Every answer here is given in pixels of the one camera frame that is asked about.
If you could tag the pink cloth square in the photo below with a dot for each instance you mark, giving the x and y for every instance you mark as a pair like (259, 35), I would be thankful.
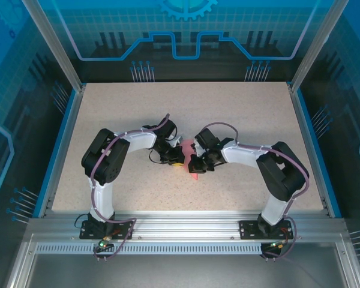
(186, 150)

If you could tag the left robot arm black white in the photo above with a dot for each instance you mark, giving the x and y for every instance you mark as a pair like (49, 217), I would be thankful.
(105, 156)

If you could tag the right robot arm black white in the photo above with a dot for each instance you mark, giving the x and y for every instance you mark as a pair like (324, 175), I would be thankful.
(282, 171)

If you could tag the small connector with green light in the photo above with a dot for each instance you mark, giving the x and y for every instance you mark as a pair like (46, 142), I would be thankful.
(103, 243)
(277, 246)

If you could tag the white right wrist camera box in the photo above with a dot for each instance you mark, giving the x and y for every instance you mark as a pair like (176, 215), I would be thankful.
(199, 147)

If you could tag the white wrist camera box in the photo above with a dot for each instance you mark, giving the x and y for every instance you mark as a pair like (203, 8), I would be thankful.
(177, 141)
(199, 147)

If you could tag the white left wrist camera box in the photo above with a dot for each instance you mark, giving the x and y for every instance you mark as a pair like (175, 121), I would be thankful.
(177, 141)

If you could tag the long aluminium mounting rail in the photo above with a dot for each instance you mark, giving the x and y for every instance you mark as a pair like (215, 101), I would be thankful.
(186, 223)

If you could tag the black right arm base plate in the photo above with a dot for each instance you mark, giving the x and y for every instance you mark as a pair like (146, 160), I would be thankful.
(249, 229)

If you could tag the aluminium side rail blue edge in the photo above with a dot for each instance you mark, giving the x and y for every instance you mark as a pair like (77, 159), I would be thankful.
(66, 132)
(310, 135)

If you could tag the grey metal bench frame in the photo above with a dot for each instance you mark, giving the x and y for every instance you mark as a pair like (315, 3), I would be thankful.
(180, 270)

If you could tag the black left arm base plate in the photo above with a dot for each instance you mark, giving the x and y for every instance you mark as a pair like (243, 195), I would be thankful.
(90, 232)

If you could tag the aluminium frame post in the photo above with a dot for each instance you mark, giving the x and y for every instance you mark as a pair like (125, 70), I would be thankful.
(52, 42)
(318, 42)

